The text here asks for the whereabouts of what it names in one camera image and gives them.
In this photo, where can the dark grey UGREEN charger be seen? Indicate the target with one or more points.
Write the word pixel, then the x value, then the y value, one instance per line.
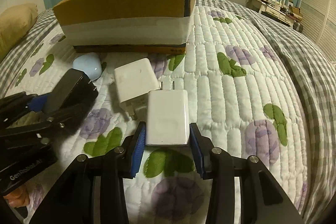
pixel 75 87

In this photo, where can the white plug charger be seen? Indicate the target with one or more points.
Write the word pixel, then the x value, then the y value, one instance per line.
pixel 167 121

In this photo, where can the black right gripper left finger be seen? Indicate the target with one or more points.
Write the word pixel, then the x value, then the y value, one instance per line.
pixel 91 190

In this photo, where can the white sliding wardrobe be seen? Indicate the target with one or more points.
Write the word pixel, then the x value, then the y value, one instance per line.
pixel 319 24

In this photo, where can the tan pillow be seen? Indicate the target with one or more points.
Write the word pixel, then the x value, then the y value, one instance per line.
pixel 16 21

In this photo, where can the person hand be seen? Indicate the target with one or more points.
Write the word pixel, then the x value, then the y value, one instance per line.
pixel 18 197

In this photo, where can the white dressing table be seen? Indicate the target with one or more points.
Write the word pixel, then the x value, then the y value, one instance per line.
pixel 274 14

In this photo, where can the floral white quilt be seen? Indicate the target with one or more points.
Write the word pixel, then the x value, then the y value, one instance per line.
pixel 240 96

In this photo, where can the light blue earbuds case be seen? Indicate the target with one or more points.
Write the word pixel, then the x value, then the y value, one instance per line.
pixel 90 64

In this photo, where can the grey checkered bed sheet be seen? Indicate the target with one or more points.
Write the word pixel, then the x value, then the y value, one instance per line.
pixel 38 62

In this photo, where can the white square charger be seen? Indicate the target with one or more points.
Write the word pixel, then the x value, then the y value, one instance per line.
pixel 134 80

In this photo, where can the brown cardboard box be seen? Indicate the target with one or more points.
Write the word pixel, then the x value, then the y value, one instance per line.
pixel 149 26

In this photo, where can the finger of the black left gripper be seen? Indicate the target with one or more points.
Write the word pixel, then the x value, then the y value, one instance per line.
pixel 17 105
pixel 62 122

